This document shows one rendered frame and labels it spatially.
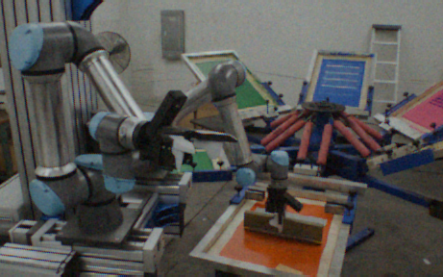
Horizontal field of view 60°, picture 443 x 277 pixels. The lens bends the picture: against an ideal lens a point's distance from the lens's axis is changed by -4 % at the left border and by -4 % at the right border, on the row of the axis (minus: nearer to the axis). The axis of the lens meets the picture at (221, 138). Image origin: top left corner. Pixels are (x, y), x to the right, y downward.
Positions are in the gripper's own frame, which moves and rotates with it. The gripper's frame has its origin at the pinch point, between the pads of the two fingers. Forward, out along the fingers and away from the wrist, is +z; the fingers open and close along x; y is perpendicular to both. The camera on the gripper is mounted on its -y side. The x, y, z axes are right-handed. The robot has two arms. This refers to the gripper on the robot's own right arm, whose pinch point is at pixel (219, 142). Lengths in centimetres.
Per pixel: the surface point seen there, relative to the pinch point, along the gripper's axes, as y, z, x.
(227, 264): 62, -29, -58
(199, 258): 62, -40, -55
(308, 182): 47, -29, -140
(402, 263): 133, 18, -262
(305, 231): 54, -11, -92
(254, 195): 53, -48, -113
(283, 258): 62, -14, -78
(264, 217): 52, -29, -88
